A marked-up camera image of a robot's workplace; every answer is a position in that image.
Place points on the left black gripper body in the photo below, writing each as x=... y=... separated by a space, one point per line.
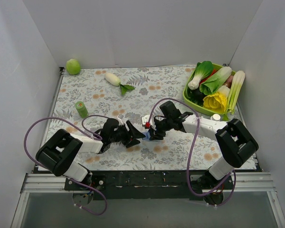
x=127 y=133

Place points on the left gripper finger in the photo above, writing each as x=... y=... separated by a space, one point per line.
x=132 y=143
x=132 y=132

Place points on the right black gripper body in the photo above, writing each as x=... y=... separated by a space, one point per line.
x=158 y=128

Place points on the blue pill organizer box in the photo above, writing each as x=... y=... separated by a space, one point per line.
x=147 y=136

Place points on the green pill bottle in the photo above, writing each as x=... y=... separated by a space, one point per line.
x=81 y=109

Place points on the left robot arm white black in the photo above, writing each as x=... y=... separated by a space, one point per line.
x=59 y=152

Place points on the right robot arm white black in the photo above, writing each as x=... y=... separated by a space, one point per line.
x=236 y=143

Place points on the floral table mat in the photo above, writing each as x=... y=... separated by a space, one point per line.
x=176 y=151

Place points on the green vegetable tray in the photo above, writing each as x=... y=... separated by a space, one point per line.
x=196 y=97

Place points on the yellow napa cabbage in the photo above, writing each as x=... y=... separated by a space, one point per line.
x=217 y=101

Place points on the black base bar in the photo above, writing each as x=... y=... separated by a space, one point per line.
x=155 y=184

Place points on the bok choy middle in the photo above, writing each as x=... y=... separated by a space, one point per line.
x=214 y=82

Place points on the bok choy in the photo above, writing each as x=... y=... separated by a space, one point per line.
x=202 y=70
x=214 y=82

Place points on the white radish with leaves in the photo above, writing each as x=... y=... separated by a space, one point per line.
x=115 y=80

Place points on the bok choy left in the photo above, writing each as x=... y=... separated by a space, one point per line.
x=202 y=70

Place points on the green round cabbage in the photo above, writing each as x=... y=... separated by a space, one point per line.
x=73 y=67

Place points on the pale celery stalk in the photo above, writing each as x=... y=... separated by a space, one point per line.
x=236 y=85

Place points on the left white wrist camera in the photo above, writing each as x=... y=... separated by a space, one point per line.
x=120 y=119

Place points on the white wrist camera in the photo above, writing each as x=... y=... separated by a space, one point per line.
x=147 y=122
x=120 y=119

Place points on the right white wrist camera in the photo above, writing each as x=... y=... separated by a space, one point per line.
x=147 y=122

